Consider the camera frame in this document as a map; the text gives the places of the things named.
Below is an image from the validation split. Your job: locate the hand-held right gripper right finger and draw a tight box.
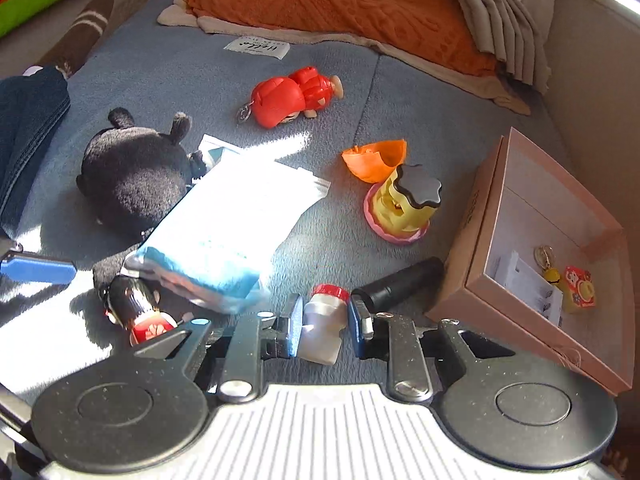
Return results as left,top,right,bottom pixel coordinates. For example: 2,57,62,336
347,294,506,404

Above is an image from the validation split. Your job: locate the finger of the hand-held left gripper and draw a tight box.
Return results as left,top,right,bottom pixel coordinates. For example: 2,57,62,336
0,238,78,286

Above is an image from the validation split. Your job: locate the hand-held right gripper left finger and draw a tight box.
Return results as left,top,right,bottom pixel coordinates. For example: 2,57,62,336
132,293,306,404

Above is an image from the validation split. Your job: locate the white bottle with red cap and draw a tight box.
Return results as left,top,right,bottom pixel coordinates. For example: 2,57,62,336
299,283,349,365

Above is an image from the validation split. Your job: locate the black cylinder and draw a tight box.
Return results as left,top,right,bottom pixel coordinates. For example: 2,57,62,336
351,256,446,313

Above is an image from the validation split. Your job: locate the black-haired doll figure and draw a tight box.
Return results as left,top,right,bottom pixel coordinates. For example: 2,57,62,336
102,272,193,348

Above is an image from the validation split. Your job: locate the pink cardboard box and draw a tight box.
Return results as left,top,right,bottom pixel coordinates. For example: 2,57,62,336
425,127,636,395

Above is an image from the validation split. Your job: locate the blue face mask pack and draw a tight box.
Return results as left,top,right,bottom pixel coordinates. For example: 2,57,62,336
122,134,332,314

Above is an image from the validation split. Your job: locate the yellow pudding toy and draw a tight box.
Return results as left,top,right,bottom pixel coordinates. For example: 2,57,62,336
363,162,445,246

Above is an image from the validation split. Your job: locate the black plush toy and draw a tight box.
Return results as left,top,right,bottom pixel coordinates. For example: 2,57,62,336
76,107,221,239

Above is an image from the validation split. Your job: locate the orange capsule half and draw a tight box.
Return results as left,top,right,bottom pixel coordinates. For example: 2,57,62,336
341,138,407,184

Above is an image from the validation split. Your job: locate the red-haired doll figure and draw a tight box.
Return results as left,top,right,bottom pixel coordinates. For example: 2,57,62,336
236,66,344,128

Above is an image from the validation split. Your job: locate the grey-blue fleece blanket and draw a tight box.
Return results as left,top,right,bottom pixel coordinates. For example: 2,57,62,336
0,0,621,396

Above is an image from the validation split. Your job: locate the dark blue jeans leg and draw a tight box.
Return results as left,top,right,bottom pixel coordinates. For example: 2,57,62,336
0,66,71,232

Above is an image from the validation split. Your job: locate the white paper card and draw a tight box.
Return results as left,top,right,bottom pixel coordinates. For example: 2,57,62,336
495,252,563,328

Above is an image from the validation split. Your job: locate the brown striped sock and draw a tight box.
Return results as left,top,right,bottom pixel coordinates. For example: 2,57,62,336
37,0,116,79

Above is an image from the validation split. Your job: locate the beige cloth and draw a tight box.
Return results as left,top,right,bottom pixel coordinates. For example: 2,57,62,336
156,0,532,116

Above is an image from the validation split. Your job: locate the white fabric label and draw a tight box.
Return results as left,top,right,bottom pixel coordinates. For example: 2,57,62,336
223,37,291,60

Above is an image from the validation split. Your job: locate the beige curtain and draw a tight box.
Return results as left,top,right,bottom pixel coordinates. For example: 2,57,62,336
445,0,556,94

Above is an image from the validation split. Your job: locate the yellow keychain charm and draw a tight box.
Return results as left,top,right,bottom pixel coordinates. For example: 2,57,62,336
534,245,562,287

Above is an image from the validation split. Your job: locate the yellow and red toy camera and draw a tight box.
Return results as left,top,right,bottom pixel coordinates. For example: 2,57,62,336
560,266,597,314

